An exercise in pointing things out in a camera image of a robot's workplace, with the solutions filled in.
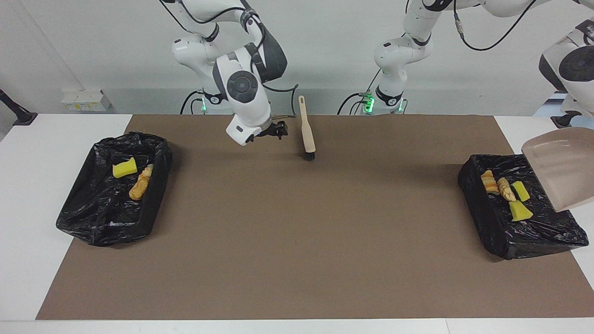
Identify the black bag lined bin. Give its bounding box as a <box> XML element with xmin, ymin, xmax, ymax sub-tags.
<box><xmin>458</xmin><ymin>154</ymin><xmax>589</xmax><ymax>260</ymax></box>
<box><xmin>56</xmin><ymin>132</ymin><xmax>173</xmax><ymax>247</ymax></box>

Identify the white wall power box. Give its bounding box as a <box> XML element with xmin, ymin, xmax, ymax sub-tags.
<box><xmin>62</xmin><ymin>90</ymin><xmax>112</xmax><ymax>112</ymax></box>

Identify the orange striped croissant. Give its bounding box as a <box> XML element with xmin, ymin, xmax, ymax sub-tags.
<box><xmin>480</xmin><ymin>170</ymin><xmax>500</xmax><ymax>196</ymax></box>

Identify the green and yellow sponge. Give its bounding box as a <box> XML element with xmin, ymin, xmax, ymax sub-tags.
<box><xmin>511</xmin><ymin>180</ymin><xmax>531</xmax><ymax>202</ymax></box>

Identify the brown paper table mat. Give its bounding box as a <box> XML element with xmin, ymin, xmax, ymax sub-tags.
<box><xmin>36</xmin><ymin>115</ymin><xmax>594</xmax><ymax>321</ymax></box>

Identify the notched yellow sponge piece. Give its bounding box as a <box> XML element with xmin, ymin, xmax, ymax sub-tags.
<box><xmin>112</xmin><ymin>157</ymin><xmax>138</xmax><ymax>179</ymax></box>

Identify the brown bread roll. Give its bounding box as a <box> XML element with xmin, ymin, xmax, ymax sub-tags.
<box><xmin>129</xmin><ymin>175</ymin><xmax>149</xmax><ymax>201</ymax></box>

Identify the beige plastic dustpan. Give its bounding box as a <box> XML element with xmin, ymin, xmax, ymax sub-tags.
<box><xmin>521</xmin><ymin>127</ymin><xmax>594</xmax><ymax>213</ymax></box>

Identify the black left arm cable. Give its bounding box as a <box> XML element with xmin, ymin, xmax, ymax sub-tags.
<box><xmin>405</xmin><ymin>0</ymin><xmax>539</xmax><ymax>52</ymax></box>

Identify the yellow sponge wedge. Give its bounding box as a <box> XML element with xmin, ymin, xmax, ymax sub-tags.
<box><xmin>509</xmin><ymin>200</ymin><xmax>534</xmax><ymax>222</ymax></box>

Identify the black angled stand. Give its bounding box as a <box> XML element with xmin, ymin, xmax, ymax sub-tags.
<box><xmin>551</xmin><ymin>110</ymin><xmax>575</xmax><ymax>129</ymax></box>
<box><xmin>0</xmin><ymin>89</ymin><xmax>38</xmax><ymax>126</ymax></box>

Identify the beige hand brush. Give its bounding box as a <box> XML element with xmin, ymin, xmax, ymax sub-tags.
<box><xmin>298</xmin><ymin>95</ymin><xmax>317</xmax><ymax>162</ymax></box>

